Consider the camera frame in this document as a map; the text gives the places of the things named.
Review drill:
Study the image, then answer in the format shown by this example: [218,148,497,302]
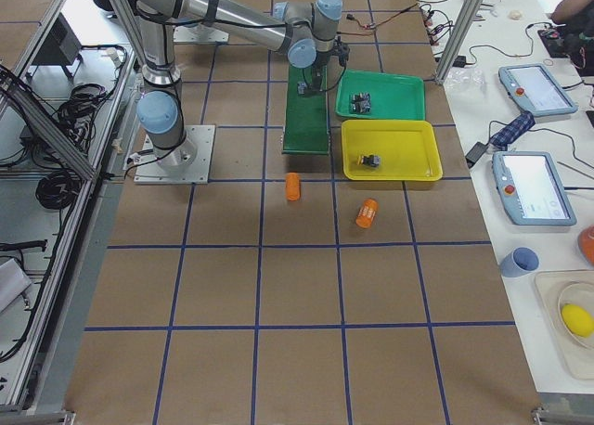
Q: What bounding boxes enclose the lower teach pendant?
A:
[492,151,576,226]

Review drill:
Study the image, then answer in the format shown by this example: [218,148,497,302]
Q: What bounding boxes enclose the plain orange cylinder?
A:
[285,172,301,201]

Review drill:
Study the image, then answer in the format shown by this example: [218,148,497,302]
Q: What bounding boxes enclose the aluminium frame post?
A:
[434,0,484,84]

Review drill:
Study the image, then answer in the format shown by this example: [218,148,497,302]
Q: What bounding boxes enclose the green plastic tray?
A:
[335,70,426,121]

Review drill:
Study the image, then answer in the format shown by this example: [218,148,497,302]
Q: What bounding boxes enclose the beige tray with bowl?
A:
[535,270,593,380]

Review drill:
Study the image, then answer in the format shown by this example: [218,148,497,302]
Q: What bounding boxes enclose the red black wire with board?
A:
[345,5,421,32]

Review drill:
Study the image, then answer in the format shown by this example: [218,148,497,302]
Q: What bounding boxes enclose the teach pendant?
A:
[492,151,576,226]
[497,63,577,117]

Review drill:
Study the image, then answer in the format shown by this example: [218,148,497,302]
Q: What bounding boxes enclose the upper teach pendant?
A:
[497,63,577,117]

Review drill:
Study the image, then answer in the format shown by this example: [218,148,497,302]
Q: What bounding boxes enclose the orange round object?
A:
[577,225,594,264]

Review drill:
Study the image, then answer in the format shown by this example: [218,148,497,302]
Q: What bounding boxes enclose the orange cylinder marked 4680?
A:
[355,199,379,228]

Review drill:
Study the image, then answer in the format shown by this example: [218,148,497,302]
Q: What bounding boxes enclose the green conveyor belt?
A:
[282,66,329,155]

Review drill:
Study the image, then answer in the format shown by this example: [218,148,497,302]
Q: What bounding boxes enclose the blue plaid cloth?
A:
[489,111,536,150]

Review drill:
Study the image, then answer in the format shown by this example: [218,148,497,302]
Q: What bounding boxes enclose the black power adapter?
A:
[465,142,487,169]

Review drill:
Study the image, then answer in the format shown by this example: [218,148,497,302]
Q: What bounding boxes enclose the yellow plastic tray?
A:
[341,120,443,182]

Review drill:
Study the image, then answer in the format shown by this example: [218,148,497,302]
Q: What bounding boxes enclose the yellow lemon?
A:
[561,303,593,338]

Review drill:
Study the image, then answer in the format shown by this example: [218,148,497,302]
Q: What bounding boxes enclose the blue plastic cup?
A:
[499,247,540,277]

